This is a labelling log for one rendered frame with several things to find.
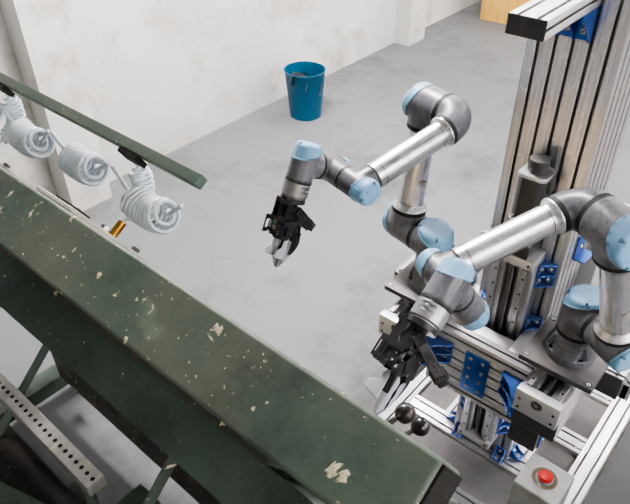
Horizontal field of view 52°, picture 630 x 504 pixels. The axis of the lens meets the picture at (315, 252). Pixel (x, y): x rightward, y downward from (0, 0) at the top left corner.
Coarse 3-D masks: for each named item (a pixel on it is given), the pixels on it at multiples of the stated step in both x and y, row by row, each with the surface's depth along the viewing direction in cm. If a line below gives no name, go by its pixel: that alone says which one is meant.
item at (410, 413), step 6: (396, 408) 116; (402, 408) 115; (408, 408) 115; (414, 408) 116; (396, 414) 115; (402, 414) 114; (408, 414) 114; (414, 414) 115; (390, 420) 116; (396, 420) 116; (402, 420) 115; (408, 420) 114
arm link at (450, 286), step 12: (444, 264) 135; (456, 264) 134; (468, 264) 134; (432, 276) 136; (444, 276) 133; (456, 276) 133; (468, 276) 134; (432, 288) 133; (444, 288) 132; (456, 288) 133; (468, 288) 135; (432, 300) 132; (444, 300) 132; (456, 300) 133; (468, 300) 136
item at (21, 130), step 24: (0, 72) 132; (24, 96) 127; (48, 96) 123; (24, 120) 132; (72, 120) 117; (24, 144) 128; (48, 144) 129; (72, 144) 120; (120, 144) 109; (72, 168) 118; (96, 168) 117; (168, 168) 103; (144, 192) 110; (144, 216) 107; (168, 216) 107
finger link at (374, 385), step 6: (384, 372) 131; (372, 378) 131; (378, 378) 131; (384, 378) 130; (366, 384) 131; (372, 384) 131; (378, 384) 130; (384, 384) 130; (396, 384) 130; (372, 390) 130; (378, 390) 130; (390, 390) 128; (378, 396) 129; (384, 396) 128; (390, 396) 130; (378, 402) 129; (384, 402) 129; (378, 408) 129
